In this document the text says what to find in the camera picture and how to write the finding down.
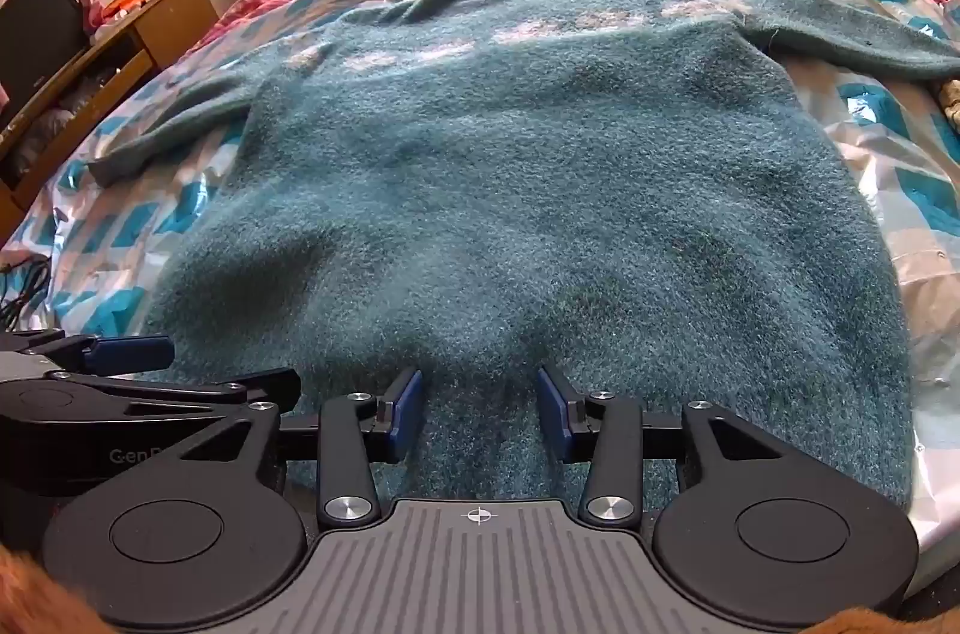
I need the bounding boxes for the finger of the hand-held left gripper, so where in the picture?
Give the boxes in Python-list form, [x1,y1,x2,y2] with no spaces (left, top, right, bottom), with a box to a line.
[0,330,176,375]
[45,368,302,423]

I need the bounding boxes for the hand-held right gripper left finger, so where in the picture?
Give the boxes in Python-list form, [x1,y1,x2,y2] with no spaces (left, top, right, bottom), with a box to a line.
[146,368,425,530]

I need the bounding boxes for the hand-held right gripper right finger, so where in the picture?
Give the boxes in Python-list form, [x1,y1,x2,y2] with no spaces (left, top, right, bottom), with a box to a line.
[536,364,786,528]

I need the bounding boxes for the teal knit sweater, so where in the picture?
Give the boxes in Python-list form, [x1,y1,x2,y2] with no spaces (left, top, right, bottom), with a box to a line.
[86,0,960,515]

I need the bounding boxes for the person's right forearm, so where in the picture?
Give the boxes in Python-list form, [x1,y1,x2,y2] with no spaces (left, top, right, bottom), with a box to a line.
[814,606,960,634]

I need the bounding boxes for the person's left forearm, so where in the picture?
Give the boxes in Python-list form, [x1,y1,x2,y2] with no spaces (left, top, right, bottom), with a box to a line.
[0,542,102,634]

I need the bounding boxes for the clothes in desk shelf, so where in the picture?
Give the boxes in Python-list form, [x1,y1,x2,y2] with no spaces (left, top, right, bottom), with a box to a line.
[19,70,125,159]

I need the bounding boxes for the black monitor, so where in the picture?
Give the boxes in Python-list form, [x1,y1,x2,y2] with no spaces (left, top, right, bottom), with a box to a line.
[0,0,91,114]

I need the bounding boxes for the wooden desk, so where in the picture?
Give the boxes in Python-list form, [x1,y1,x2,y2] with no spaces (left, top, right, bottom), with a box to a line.
[0,0,220,219]

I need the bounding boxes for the blue checked plastic sheet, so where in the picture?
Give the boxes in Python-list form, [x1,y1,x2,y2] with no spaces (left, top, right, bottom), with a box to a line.
[0,0,960,597]

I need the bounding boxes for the black cables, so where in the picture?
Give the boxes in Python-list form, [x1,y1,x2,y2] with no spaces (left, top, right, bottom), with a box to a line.
[0,251,55,329]

